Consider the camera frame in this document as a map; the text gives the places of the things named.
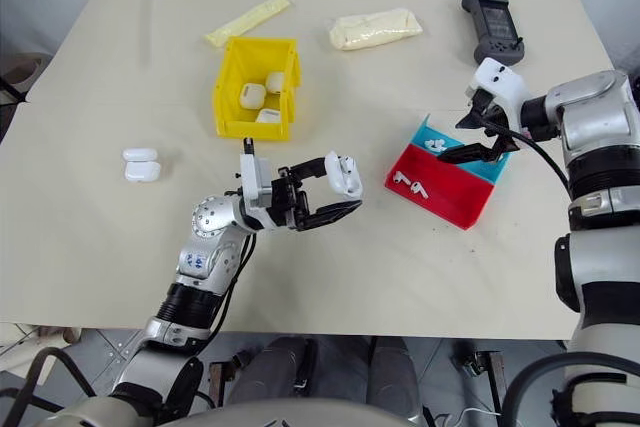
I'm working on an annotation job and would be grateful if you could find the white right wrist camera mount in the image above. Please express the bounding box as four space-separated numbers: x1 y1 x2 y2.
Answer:
466 57 532 124

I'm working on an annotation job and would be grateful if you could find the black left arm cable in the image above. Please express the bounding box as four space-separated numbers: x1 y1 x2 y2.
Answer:
197 230 258 348

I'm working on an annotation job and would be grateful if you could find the metal table leg bracket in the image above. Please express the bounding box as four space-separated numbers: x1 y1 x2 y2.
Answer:
208 360 227 409
462 349 507 416

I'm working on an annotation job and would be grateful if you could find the yellow plastic bin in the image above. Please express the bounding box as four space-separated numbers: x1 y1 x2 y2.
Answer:
213 35 304 143

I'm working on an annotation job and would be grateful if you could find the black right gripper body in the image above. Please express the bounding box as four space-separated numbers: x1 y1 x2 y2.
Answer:
468 88 519 154

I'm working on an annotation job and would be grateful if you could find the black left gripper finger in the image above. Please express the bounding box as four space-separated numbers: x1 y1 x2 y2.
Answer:
287 156 334 185
298 199 364 232

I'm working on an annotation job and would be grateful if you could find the thick black hose loop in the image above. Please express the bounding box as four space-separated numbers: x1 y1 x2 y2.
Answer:
18 345 97 401
501 350 640 427

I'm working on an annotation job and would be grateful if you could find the cream filled plastic bag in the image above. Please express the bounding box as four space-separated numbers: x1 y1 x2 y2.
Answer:
328 7 426 53

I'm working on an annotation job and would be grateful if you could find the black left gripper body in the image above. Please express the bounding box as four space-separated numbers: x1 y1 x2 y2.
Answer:
263 165 312 232

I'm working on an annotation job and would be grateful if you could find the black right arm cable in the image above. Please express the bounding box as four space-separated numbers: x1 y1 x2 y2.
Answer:
494 127 572 194

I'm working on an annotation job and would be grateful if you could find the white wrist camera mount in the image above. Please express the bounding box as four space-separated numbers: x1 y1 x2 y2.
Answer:
238 138 275 214
466 57 532 124

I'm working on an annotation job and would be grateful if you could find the thin white cable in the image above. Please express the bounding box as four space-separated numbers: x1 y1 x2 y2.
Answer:
433 405 504 427

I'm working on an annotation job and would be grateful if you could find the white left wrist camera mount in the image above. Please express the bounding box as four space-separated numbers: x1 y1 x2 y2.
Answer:
238 138 275 214

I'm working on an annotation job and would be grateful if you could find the grey handheld remote controller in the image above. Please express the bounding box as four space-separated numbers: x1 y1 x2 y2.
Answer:
460 0 527 66

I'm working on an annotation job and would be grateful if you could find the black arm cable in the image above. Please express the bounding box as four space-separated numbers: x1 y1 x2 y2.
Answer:
197 230 258 348
494 127 572 194

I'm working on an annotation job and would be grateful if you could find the red and teal tray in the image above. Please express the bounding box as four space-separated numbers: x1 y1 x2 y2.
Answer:
383 114 513 232

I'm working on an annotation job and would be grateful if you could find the long pale yellow plastic bag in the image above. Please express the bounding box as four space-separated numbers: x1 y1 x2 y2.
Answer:
204 0 293 49

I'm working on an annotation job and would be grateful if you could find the pale robot torso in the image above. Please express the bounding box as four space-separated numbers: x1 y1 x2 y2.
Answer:
37 393 426 427

